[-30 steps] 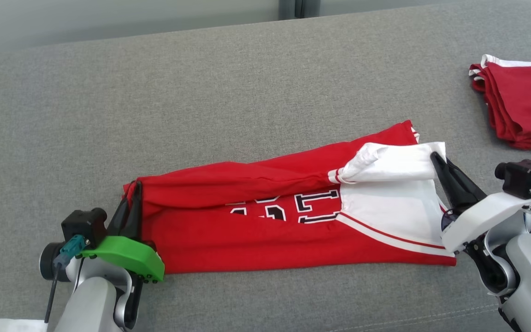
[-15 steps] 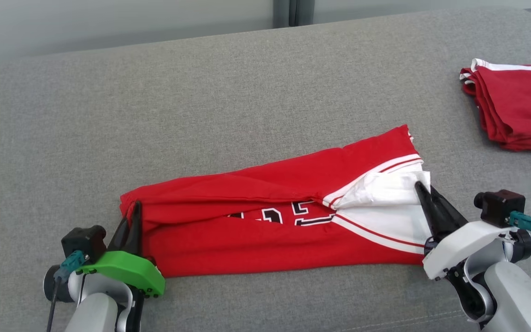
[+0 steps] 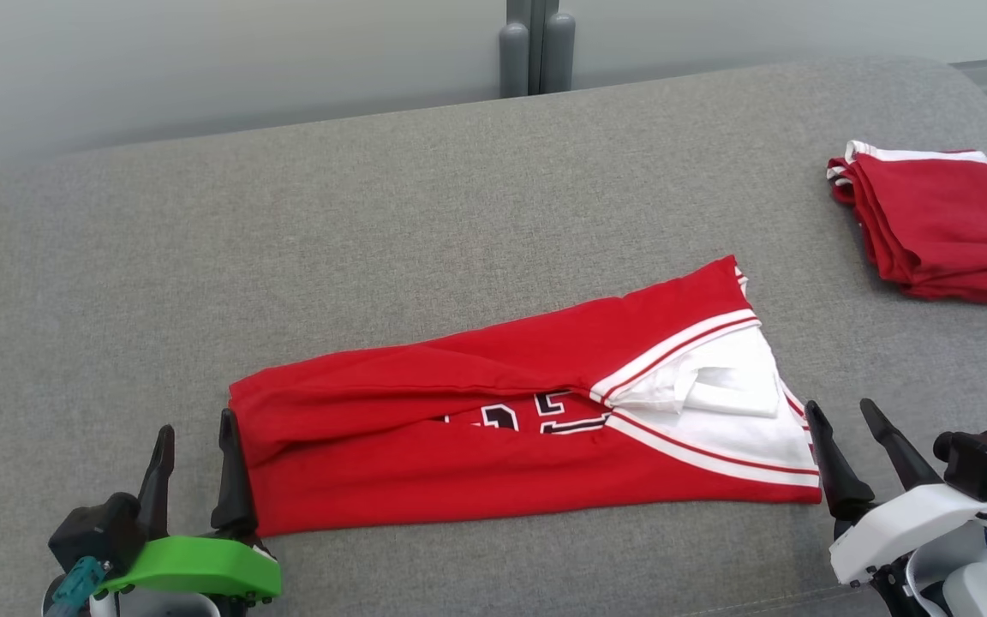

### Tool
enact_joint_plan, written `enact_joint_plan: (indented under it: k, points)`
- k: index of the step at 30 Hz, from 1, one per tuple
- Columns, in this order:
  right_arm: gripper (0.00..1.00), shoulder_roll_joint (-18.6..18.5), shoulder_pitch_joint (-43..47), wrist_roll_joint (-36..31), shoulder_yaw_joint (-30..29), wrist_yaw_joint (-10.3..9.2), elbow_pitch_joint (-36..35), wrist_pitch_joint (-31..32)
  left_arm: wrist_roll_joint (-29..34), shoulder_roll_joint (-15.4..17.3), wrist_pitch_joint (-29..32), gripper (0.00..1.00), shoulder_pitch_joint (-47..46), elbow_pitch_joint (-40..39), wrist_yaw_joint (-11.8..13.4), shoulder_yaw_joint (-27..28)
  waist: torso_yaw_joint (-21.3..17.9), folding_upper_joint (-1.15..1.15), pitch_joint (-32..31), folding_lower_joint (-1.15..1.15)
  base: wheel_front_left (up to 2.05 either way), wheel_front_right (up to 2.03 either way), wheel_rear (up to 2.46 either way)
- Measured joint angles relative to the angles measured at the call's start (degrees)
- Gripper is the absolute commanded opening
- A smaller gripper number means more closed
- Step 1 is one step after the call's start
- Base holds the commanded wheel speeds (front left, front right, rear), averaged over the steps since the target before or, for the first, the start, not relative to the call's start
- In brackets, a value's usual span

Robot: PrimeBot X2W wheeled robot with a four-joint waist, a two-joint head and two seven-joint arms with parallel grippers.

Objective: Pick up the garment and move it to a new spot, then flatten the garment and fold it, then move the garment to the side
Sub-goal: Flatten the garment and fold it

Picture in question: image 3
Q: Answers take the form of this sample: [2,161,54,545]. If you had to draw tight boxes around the left cable with teal plug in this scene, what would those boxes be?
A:
[43,556,110,617]

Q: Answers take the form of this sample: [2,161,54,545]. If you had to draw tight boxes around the grey fabric sofa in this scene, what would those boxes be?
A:
[0,56,987,617]

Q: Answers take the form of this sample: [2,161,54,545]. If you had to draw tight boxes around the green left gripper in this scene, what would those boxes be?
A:
[95,409,283,605]

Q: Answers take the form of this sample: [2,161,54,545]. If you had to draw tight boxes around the grey rounded posts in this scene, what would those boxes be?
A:
[498,0,577,99]

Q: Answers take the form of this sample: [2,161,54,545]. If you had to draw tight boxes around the red Bulls 23 shorts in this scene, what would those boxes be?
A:
[826,140,987,309]

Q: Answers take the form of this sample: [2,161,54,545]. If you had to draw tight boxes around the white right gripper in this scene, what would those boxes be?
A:
[805,398,987,588]

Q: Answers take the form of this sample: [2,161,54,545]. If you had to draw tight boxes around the red and white jersey shirt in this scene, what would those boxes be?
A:
[228,255,823,538]

